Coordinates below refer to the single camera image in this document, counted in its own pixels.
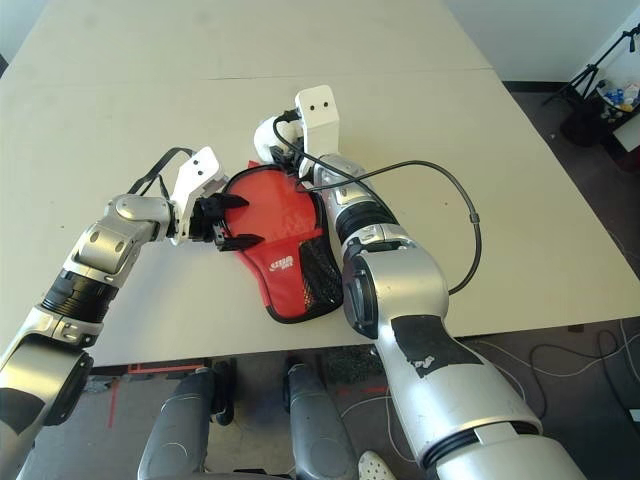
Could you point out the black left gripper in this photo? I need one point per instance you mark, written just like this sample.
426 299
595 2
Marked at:
207 220

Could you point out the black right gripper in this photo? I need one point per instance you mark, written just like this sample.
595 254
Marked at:
286 156

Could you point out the red black paddle case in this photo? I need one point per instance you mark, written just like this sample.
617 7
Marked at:
285 285

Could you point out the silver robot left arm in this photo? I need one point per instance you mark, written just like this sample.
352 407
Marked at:
85 260

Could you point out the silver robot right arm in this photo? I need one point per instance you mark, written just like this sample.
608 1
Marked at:
410 310

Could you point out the dark speckled foam mat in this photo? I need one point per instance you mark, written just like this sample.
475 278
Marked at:
352 362

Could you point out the grey robot left leg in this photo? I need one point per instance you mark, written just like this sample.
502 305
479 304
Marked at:
175 430

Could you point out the grey robot leg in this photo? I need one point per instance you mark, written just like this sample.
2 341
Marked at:
315 430
175 430

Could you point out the grey robot right leg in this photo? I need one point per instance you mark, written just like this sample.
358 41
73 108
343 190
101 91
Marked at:
315 430

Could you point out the white perforated clog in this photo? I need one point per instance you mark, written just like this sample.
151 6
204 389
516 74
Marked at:
375 467

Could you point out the black bin with items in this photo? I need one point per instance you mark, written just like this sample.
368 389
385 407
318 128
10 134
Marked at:
580 125

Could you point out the black tripod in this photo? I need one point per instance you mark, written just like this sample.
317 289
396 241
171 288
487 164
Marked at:
590 75

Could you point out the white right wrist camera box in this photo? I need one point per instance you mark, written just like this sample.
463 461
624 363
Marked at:
320 120

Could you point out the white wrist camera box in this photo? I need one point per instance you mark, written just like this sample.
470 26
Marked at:
320 120
197 175

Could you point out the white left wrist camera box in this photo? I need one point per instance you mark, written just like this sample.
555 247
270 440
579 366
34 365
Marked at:
197 175

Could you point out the black upright post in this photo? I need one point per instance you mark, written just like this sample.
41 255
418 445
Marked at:
225 395

